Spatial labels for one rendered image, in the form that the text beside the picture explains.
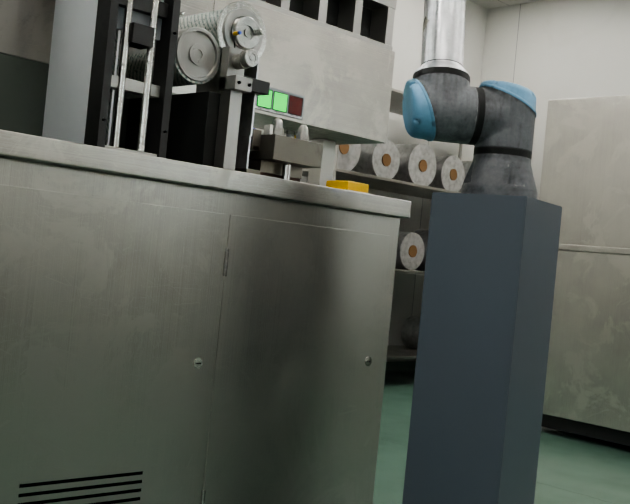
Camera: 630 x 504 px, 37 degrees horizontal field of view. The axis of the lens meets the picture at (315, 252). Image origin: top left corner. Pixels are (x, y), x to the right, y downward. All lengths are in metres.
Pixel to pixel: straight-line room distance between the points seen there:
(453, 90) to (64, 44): 0.87
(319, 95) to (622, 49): 4.25
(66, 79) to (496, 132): 0.93
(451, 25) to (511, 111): 0.21
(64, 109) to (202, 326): 0.60
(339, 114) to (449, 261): 1.15
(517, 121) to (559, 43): 5.25
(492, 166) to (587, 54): 5.15
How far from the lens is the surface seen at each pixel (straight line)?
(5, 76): 2.28
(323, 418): 2.10
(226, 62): 2.17
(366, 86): 3.01
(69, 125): 2.10
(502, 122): 1.89
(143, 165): 1.70
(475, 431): 1.84
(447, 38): 1.93
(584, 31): 7.06
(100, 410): 1.73
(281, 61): 2.76
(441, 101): 1.86
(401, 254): 6.01
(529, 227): 1.82
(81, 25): 2.13
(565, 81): 7.04
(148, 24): 1.96
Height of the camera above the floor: 0.74
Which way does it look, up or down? level
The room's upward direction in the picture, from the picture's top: 6 degrees clockwise
